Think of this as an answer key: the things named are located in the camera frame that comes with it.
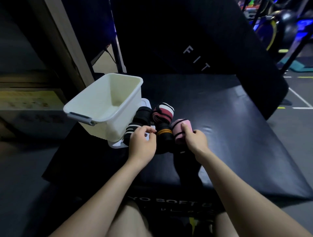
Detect black wrist wrap orange stripes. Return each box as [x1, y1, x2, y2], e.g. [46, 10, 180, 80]
[155, 122, 176, 155]

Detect pink wrist wrap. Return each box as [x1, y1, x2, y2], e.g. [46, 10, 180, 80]
[170, 119, 194, 154]

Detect person's left leg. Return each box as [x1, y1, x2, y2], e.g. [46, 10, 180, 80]
[105, 201, 152, 237]

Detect black shorts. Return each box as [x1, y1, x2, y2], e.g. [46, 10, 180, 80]
[137, 205, 218, 237]

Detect person's leg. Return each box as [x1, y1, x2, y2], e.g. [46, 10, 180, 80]
[105, 201, 152, 237]
[212, 211, 233, 237]

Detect black metal stand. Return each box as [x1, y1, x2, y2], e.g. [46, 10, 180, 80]
[91, 37, 127, 74]

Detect wooden beam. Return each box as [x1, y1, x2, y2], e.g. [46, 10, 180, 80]
[27, 0, 95, 89]

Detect person's right hand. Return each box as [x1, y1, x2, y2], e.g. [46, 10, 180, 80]
[181, 123, 212, 164]

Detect black leaning gym mat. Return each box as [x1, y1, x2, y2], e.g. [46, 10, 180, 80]
[110, 0, 289, 120]

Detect white plastic lid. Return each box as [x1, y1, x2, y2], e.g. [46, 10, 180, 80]
[108, 98, 157, 149]

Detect person's left hand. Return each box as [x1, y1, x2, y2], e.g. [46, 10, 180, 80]
[128, 126, 157, 164]

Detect black soft plyo box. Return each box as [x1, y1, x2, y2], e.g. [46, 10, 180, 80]
[42, 74, 313, 215]

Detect white plastic bin grey handle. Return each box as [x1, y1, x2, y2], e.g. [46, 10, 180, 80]
[63, 73, 144, 143]

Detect black exercise ball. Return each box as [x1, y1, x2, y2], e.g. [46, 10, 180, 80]
[274, 9, 306, 43]

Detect person's left forearm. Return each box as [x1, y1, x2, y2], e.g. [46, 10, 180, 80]
[48, 156, 147, 237]

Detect teal step platform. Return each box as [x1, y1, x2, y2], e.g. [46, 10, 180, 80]
[277, 58, 313, 73]

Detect person's right leg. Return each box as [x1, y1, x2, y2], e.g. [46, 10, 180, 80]
[212, 211, 233, 237]

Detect maroon wrist wrap white stripe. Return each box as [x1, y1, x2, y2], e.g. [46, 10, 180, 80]
[152, 103, 175, 124]

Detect black wrist wrap white stripes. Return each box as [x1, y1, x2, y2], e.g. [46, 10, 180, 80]
[123, 106, 152, 146]

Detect person's right forearm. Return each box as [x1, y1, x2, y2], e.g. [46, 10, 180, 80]
[194, 149, 313, 237]

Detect wooden plyo box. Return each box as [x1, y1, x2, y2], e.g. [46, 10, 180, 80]
[0, 70, 82, 143]

